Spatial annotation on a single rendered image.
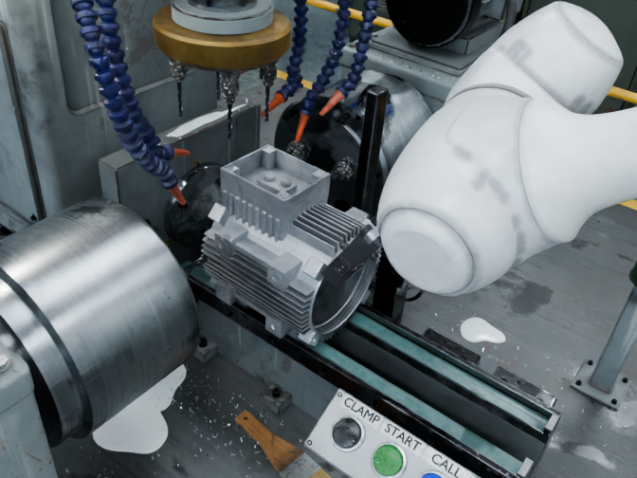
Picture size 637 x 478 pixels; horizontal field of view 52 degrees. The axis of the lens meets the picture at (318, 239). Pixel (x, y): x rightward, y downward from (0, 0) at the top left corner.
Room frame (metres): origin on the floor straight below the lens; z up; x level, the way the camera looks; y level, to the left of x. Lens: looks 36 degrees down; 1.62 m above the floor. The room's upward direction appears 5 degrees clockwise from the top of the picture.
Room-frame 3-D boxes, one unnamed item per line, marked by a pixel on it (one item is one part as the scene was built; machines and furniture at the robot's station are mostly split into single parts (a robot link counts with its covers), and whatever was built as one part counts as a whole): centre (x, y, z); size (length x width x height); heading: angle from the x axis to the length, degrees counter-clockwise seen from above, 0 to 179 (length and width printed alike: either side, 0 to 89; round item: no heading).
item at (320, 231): (0.77, 0.04, 1.01); 0.20 x 0.19 x 0.19; 54
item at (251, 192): (0.80, 0.07, 1.11); 0.12 x 0.11 x 0.07; 54
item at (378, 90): (0.87, -0.07, 1.12); 0.04 x 0.03 x 0.26; 56
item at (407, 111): (1.10, -0.07, 1.04); 0.41 x 0.25 x 0.25; 146
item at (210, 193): (0.88, 0.19, 1.01); 0.15 x 0.02 x 0.15; 146
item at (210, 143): (0.92, 0.25, 0.97); 0.30 x 0.11 x 0.34; 146
